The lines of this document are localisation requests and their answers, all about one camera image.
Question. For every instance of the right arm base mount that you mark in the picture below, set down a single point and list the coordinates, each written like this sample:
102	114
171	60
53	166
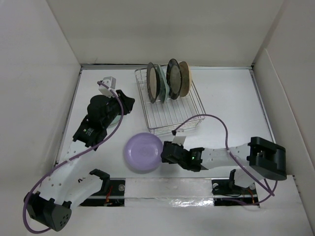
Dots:
227	194

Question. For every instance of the clear glass plate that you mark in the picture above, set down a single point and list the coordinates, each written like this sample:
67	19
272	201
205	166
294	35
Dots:
115	120

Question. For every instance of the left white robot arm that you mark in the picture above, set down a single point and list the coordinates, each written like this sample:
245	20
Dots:
49	204

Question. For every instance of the beige wooden plate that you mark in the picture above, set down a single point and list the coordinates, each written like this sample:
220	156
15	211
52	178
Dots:
186	78

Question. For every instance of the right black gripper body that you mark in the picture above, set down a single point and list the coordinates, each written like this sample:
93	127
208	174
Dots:
166	143

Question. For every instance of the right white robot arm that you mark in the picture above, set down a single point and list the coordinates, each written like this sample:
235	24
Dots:
252	162

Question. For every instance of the wire dish rack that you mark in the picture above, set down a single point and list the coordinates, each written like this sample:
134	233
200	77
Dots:
162	118

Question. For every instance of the brown rim cream bowl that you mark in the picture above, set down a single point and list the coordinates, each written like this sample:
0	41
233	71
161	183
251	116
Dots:
153	82

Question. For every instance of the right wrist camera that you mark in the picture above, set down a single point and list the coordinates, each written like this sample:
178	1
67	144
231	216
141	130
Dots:
179	138

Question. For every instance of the dark striped rim plate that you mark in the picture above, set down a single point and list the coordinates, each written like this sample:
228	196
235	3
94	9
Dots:
174	78

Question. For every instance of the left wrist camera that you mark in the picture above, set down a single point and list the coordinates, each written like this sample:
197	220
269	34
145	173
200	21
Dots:
107	86

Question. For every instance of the purple plastic plate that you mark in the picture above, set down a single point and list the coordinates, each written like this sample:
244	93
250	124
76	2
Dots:
142	152

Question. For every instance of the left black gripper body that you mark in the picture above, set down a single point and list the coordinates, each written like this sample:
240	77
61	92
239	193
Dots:
115	109

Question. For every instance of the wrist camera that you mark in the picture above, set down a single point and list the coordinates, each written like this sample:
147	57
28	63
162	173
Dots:
107	86
179	138

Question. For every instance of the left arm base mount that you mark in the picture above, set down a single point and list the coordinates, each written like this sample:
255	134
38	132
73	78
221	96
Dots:
113	196

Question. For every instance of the light green rectangular dish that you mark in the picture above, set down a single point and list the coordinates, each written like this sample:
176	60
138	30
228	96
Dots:
164	87

